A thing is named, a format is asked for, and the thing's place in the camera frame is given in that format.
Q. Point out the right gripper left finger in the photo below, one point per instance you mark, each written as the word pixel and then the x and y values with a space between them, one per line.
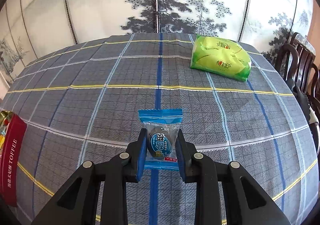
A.
pixel 77 200

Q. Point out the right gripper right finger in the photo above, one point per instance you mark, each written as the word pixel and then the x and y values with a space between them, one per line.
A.
pixel 246 202

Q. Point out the plaid grey tablecloth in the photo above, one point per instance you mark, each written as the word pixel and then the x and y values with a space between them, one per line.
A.
pixel 81 103

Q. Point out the red toffee tin box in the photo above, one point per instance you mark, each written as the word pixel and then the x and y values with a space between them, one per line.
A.
pixel 12 133

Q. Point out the green tissue pack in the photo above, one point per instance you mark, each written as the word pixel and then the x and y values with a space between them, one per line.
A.
pixel 220 56

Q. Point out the dark wooden chair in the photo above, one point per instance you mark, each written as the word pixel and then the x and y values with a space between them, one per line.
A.
pixel 302 77

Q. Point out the painted folding screen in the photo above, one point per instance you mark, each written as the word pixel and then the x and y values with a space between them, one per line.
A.
pixel 31 29

